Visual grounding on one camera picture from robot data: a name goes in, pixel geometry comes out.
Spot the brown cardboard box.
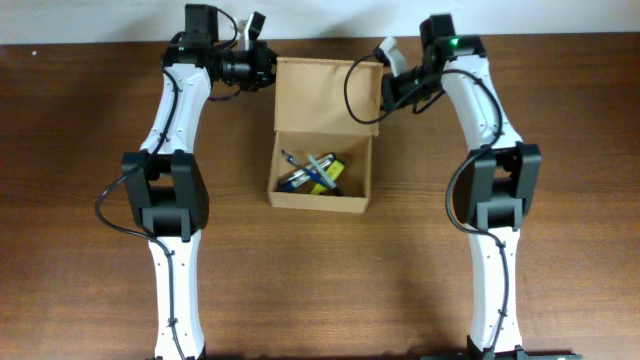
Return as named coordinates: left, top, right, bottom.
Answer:
left=267, top=57, right=383, bottom=213

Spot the blue ballpoint pen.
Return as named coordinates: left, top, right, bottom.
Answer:
left=281, top=150, right=327, bottom=186

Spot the blue whiteboard marker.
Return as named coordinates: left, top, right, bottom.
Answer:
left=278, top=153, right=336, bottom=192

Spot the yellow highlighter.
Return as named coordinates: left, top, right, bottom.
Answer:
left=310, top=160, right=346, bottom=196

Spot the silver black marker pen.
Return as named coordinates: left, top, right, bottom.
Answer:
left=307, top=155, right=334, bottom=192

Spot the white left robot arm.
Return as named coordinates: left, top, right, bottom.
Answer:
left=122, top=4, right=277, bottom=359

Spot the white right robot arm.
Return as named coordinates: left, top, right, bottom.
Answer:
left=381, top=14, right=542, bottom=359

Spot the black aluminium rail base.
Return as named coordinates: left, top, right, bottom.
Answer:
left=419, top=351, right=584, bottom=360

